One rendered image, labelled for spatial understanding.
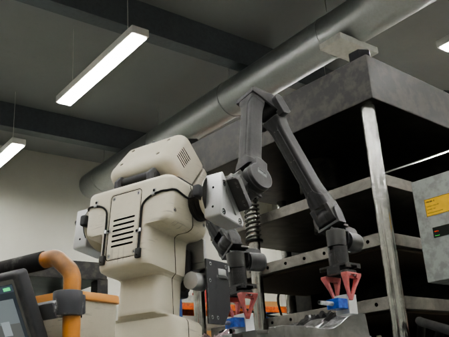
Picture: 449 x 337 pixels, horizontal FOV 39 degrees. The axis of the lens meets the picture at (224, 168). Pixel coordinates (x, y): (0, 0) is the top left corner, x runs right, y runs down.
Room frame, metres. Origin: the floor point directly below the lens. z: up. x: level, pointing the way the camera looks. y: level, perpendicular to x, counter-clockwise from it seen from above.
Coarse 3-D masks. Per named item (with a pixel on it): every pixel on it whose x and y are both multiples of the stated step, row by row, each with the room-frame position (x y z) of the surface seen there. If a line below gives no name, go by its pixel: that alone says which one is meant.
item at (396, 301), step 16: (368, 112) 2.38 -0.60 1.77; (368, 128) 2.39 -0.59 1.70; (368, 144) 2.39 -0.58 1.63; (448, 144) 2.86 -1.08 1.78; (368, 160) 2.41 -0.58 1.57; (384, 176) 2.39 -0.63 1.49; (384, 192) 2.38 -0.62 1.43; (384, 208) 2.38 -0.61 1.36; (384, 224) 2.38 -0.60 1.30; (384, 240) 2.39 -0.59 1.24; (288, 256) 3.70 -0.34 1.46; (384, 256) 2.39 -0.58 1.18; (384, 272) 2.41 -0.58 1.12; (400, 288) 2.39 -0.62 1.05; (288, 304) 3.70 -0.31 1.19; (400, 304) 2.38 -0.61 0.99; (400, 320) 2.38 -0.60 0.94; (400, 336) 2.38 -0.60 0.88
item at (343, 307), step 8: (336, 296) 1.81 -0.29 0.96; (344, 296) 1.79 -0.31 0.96; (320, 304) 1.74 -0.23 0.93; (328, 304) 1.75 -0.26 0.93; (336, 304) 1.76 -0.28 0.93; (344, 304) 1.77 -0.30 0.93; (352, 304) 1.79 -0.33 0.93; (336, 312) 1.82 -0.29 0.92; (344, 312) 1.79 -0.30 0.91; (352, 312) 1.79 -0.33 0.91
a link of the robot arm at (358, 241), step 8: (336, 208) 1.79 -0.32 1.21; (336, 216) 1.78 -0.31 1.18; (336, 224) 1.80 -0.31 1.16; (344, 224) 1.82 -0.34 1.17; (320, 232) 1.83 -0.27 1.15; (352, 232) 1.85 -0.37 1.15; (352, 240) 1.82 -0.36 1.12; (360, 240) 1.85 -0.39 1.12; (352, 248) 1.84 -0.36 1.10; (360, 248) 1.86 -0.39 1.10
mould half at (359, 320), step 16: (320, 320) 2.07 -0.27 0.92; (336, 320) 1.99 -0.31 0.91; (352, 320) 1.99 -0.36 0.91; (224, 336) 1.97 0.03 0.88; (256, 336) 1.87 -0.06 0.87; (272, 336) 1.82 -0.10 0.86; (288, 336) 1.80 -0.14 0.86; (304, 336) 1.84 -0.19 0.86; (320, 336) 1.89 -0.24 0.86; (336, 336) 1.93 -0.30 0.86; (352, 336) 1.99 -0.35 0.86; (368, 336) 2.04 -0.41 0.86
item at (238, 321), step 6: (228, 318) 1.91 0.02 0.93; (234, 318) 1.89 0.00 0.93; (240, 318) 1.90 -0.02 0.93; (252, 318) 1.93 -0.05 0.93; (228, 324) 1.89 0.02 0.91; (234, 324) 1.89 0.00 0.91; (240, 324) 1.90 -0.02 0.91; (246, 324) 1.91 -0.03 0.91; (252, 324) 1.93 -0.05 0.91; (240, 330) 1.93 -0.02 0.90; (246, 330) 1.91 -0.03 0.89
